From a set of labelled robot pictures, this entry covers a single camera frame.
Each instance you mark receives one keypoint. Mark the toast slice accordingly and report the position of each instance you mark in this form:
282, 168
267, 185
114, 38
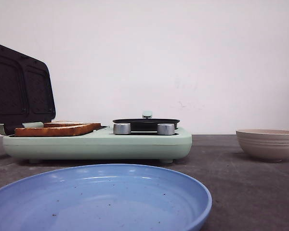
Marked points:
57, 130
62, 123

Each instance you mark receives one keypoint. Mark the beige ribbed bowl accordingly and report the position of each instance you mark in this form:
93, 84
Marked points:
265, 144

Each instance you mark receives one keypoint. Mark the mint green breakfast maker base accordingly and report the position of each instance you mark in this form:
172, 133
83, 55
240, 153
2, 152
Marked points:
101, 144

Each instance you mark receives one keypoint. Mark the silver right control knob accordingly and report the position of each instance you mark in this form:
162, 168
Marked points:
165, 129

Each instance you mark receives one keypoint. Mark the silver control knob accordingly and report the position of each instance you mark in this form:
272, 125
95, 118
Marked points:
122, 128
165, 129

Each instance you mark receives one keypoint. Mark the silver left control knob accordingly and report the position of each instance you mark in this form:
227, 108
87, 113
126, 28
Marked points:
122, 128

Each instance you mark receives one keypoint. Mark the blue plate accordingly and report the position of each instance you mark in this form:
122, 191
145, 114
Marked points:
107, 197

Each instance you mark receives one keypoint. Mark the black frying pan green handle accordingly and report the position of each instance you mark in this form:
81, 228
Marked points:
147, 122

